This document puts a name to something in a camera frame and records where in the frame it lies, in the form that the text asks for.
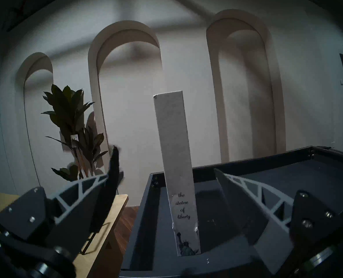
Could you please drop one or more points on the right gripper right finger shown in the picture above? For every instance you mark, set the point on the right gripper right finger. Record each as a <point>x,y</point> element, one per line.
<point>246,210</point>

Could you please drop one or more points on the white statue of liberty book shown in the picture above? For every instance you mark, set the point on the white statue of liberty book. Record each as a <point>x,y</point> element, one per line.
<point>175,153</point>

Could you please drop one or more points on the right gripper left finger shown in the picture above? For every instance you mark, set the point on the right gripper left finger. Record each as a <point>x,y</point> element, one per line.
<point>84,210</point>

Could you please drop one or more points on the tall green potted plant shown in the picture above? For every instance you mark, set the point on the tall green potted plant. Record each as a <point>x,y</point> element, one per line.
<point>67,106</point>

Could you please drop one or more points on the black metal utility cart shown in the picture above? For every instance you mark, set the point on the black metal utility cart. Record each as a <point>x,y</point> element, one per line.
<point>304,170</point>

